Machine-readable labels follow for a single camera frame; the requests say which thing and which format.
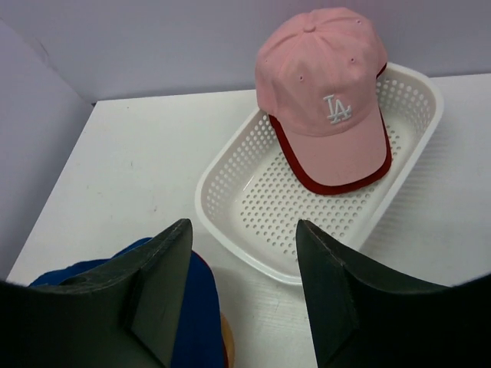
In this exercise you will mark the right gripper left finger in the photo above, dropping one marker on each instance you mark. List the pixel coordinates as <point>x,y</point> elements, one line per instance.
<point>124,313</point>

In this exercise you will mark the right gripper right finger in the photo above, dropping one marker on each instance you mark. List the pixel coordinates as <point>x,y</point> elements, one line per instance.
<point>364,314</point>

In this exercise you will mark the blue bucket hat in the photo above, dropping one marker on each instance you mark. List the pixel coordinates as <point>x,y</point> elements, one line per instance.
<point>184,351</point>

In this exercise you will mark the white perforated plastic basket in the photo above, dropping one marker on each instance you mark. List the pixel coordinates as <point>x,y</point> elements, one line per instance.
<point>250,201</point>

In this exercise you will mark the pink LA baseball cap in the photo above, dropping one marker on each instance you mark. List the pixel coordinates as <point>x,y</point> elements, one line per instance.
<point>318,41</point>

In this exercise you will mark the wooden hat stand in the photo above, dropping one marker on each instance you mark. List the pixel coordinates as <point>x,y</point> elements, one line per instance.
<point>228,341</point>

